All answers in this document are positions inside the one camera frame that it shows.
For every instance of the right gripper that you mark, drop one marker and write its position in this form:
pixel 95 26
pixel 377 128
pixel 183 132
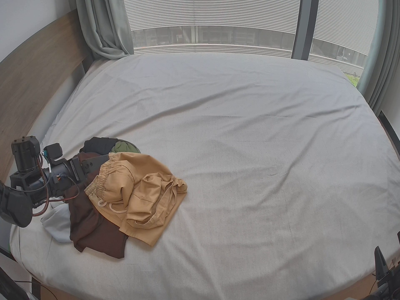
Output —
pixel 392 287

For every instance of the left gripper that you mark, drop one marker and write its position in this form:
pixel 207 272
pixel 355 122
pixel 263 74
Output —
pixel 65 175

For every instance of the tan shorts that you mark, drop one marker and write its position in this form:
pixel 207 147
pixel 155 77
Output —
pixel 147 198

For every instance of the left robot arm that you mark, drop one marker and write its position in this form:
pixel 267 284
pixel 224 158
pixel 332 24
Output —
pixel 25 158

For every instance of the black garment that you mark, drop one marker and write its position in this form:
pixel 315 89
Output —
pixel 97 145

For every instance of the white garment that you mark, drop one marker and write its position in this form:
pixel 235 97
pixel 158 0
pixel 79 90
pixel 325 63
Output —
pixel 56 223

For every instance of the brown garment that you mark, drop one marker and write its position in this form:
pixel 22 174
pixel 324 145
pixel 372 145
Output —
pixel 93 230

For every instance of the green garment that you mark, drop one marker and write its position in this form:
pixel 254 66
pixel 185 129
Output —
pixel 125 147

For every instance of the grey-green curtain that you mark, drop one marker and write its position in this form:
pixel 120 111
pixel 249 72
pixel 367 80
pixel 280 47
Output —
pixel 93 17
pixel 390 58

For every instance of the bed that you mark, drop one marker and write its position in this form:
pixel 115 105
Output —
pixel 218 120

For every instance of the window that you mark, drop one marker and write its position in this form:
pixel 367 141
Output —
pixel 218 11

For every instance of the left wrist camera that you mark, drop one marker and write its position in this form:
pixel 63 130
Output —
pixel 53 151

